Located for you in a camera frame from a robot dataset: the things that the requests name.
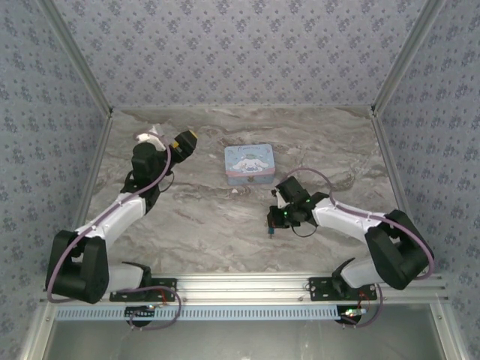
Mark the aluminium side rail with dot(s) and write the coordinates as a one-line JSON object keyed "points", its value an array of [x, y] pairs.
{"points": [[390, 161], [97, 161]]}

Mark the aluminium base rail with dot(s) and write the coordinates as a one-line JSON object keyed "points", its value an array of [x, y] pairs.
{"points": [[243, 287]]}

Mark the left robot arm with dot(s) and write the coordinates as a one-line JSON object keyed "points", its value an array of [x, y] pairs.
{"points": [[120, 213]]}

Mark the pastel cartoon tin box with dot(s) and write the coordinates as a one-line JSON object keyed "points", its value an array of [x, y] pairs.
{"points": [[249, 165]]}

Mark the aluminium frame corner post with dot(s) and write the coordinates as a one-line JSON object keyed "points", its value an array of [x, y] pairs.
{"points": [[408, 56], [75, 56]]}

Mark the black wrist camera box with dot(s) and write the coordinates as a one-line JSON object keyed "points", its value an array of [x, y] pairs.
{"points": [[292, 189], [186, 147]]}

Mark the white plastic wrist bracket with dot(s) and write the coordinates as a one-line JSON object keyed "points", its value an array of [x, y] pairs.
{"points": [[150, 137]]}

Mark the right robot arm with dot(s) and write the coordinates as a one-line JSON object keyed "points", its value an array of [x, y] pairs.
{"points": [[345, 219]]}

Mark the grey metal panel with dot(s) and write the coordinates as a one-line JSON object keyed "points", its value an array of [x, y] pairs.
{"points": [[240, 341]]}

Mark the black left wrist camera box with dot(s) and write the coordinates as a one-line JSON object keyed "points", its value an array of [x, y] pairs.
{"points": [[186, 147]]}

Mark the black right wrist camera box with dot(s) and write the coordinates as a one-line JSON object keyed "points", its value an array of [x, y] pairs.
{"points": [[292, 189]]}

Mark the small blue key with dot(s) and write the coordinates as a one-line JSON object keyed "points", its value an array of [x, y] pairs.
{"points": [[270, 232]]}

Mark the small black circuit board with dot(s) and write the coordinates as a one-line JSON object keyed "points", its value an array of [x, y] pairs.
{"points": [[139, 312], [350, 314]]}

